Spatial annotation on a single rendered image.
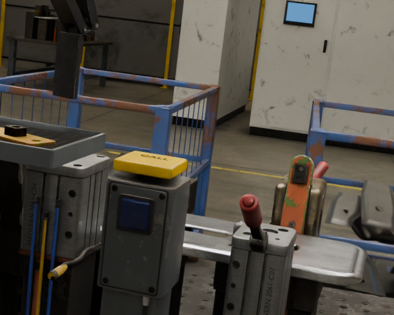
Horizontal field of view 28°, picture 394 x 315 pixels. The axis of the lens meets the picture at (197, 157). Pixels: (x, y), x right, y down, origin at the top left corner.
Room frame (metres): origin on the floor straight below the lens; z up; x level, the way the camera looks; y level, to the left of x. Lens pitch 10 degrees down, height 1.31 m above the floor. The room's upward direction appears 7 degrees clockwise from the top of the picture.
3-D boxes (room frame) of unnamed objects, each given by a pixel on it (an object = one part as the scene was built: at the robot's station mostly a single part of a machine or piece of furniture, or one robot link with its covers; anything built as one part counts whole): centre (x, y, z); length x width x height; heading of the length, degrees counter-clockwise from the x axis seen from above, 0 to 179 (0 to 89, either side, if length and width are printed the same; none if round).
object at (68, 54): (0.85, 0.15, 1.24); 0.03 x 0.01 x 0.07; 57
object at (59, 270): (0.90, 0.13, 1.00); 0.12 x 0.01 x 0.01; 166
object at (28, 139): (0.80, 0.19, 1.17); 0.08 x 0.04 x 0.01; 57
